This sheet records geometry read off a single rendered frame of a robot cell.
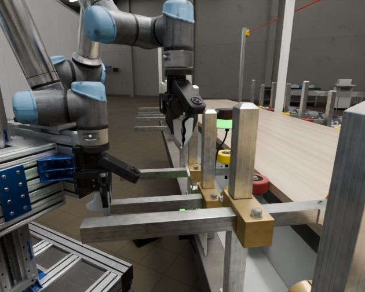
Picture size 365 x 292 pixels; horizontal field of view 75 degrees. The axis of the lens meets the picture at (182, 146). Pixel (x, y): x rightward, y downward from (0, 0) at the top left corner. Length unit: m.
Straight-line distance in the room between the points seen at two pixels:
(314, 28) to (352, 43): 1.62
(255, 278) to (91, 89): 0.69
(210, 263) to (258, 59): 12.50
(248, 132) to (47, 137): 0.84
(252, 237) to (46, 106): 0.49
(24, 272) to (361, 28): 12.84
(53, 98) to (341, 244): 0.56
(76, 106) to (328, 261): 0.53
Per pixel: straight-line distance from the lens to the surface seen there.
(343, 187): 0.23
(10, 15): 0.75
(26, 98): 0.62
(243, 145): 0.43
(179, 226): 0.42
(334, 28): 12.90
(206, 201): 0.66
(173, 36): 0.62
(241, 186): 0.46
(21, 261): 1.29
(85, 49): 1.08
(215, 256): 0.75
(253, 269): 0.86
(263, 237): 0.44
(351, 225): 0.23
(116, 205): 0.69
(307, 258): 0.71
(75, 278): 1.49
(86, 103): 0.59
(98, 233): 0.43
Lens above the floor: 1.19
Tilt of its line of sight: 16 degrees down
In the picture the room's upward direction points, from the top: straight up
